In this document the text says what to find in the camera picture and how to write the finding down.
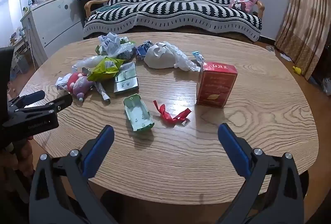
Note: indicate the white tissue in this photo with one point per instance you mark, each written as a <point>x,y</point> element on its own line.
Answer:
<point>186,60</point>

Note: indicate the teal book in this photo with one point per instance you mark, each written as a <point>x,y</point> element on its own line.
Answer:
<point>106,8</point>

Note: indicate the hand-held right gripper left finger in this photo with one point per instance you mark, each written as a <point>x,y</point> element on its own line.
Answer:
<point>99,147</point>

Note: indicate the beige patterned curtain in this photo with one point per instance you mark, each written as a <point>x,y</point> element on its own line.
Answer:
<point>302,20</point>

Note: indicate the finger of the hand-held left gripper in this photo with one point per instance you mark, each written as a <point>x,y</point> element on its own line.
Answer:
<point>35,97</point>
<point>59,104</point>

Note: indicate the red cardboard box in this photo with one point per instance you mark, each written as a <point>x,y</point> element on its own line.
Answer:
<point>216,84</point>

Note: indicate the wooden frame sofa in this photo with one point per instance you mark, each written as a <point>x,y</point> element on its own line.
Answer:
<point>89,5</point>

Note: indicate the white paper sheet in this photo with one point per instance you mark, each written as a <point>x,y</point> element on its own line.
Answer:
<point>285,57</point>

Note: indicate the grey crumpled paper ball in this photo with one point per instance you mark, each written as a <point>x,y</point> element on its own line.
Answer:
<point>157,57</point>

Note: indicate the pink plush toy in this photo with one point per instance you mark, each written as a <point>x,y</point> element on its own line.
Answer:
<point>79,84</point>

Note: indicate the twisted silver wrapper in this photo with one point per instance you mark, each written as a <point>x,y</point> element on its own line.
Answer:
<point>102,91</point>

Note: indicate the small blue white wrapper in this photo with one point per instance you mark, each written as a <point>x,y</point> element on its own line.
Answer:
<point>197,56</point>

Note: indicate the clear green-printed wrapper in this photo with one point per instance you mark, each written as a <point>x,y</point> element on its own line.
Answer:
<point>127,47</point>

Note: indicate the person's left hand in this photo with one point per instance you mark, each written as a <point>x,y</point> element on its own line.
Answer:
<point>24,155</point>

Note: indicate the yellow toy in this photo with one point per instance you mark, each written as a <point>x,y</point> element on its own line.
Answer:
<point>296,70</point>

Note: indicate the open green box tray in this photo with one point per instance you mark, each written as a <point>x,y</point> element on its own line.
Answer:
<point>138,113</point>

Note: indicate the yellow-green snack packet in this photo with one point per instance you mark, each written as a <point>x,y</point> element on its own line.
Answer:
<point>106,69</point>

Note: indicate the white plastic bag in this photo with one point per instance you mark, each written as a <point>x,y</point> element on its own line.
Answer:
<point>89,61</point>

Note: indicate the black white striped blanket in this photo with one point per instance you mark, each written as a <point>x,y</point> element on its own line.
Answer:
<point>175,9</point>

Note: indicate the pink cartoon cushion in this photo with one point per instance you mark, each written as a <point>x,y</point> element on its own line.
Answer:
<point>244,1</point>

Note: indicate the crumpled blue wrapper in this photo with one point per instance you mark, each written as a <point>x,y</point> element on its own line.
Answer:
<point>142,49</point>

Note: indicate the clear plastic bag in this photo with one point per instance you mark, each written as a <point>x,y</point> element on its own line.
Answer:
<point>110,43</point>

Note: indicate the white cabinet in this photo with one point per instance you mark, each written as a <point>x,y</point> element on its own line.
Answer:
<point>54,20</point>

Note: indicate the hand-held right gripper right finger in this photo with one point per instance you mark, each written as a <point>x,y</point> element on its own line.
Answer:
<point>232,147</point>

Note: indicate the red ribbon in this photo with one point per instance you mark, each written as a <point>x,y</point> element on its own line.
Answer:
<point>169,115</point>

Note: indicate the green white carton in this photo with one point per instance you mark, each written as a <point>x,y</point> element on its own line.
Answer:
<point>126,85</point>
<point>128,71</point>

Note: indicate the storage rack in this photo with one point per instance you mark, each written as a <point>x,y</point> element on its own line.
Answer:
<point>19,56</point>

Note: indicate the white shoe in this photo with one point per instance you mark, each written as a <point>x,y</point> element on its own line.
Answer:
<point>270,48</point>

